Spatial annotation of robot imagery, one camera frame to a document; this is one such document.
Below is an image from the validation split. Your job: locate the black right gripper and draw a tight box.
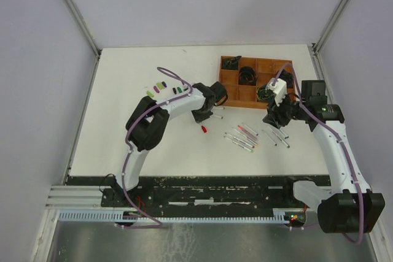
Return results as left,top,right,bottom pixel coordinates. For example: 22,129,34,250
262,90,308,130

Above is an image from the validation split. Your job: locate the black capped thin marker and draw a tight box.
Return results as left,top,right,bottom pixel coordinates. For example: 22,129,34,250
262,129,277,146

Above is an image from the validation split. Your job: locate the pink highlighter pen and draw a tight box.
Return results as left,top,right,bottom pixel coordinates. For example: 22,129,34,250
238,125,257,141

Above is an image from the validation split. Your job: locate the magenta capped marker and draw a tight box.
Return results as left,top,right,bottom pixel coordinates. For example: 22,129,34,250
225,133,255,148

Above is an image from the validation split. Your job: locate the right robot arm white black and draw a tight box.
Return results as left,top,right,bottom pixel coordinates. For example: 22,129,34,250
263,78,385,234

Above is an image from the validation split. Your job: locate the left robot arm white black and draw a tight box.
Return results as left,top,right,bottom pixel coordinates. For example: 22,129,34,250
114,82,228,207

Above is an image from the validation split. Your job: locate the orange wooden compartment tray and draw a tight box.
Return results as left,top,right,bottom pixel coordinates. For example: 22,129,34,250
219,56,297,109

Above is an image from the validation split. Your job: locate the black cable bundle right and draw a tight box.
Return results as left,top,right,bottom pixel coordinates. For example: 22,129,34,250
275,69,295,88

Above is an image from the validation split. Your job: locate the black cable coil middle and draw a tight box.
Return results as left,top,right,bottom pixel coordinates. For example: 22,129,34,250
238,66,258,86

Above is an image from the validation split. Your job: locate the black cable bundle top-left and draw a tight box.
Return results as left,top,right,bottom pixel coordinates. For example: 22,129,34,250
222,55,243,71

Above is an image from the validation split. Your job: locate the aluminium frame post right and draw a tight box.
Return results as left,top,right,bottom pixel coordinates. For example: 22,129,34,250
311,0,369,53

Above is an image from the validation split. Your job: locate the aluminium frame post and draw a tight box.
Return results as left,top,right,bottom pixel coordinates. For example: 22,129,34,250
311,0,369,53
45,0,102,57

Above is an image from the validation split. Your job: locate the white slotted cable duct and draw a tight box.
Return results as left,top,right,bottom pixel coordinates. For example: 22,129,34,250
58,209,289,224

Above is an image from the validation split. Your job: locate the aluminium frame post left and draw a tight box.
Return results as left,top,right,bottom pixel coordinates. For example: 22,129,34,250
45,0,102,57

